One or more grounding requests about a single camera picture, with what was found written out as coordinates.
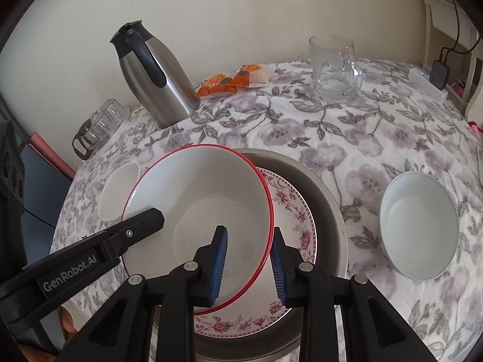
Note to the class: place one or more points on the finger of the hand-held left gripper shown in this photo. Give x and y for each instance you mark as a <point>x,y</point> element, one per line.
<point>11,196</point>
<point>139,226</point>

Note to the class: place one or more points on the black charger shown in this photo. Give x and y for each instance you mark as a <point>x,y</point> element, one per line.
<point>439,75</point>

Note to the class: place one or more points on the stainless steel thermos jug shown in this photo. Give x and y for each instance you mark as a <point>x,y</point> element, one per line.
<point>166,83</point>

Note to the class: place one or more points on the white square bowl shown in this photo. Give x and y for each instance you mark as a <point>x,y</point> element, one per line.
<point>117,192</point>

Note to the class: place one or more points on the round pink floral plate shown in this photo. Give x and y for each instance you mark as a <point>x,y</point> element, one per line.
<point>290,211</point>

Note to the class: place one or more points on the strawberry print bowl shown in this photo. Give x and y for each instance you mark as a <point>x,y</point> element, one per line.
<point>211,196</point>

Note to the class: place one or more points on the pink board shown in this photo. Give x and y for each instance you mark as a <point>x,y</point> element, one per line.
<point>49,151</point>

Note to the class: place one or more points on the stainless steel basin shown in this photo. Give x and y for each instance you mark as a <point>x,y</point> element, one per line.
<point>324,211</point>

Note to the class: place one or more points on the clear glass mug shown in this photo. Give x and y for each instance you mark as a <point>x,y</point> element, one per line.
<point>334,75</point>

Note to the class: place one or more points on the white wooden furniture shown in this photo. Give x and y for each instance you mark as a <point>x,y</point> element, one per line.
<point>430,26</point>

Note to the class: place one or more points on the dark blue cabinet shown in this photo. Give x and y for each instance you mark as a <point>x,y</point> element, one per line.
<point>41,196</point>

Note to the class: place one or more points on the white power strip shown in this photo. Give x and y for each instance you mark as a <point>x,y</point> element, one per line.
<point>422,79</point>

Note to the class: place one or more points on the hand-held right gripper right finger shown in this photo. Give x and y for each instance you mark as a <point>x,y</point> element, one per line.
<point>279,267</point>

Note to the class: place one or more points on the white figure print bowl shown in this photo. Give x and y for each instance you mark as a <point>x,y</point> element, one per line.
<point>419,226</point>

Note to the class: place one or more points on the orange snack packet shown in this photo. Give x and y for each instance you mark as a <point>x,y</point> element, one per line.
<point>249,75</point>
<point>215,86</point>

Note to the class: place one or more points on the small clear glass cup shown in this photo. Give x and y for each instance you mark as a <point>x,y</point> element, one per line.
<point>115,111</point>
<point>100,124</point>

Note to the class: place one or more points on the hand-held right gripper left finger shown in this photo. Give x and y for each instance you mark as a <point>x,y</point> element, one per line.
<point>220,267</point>

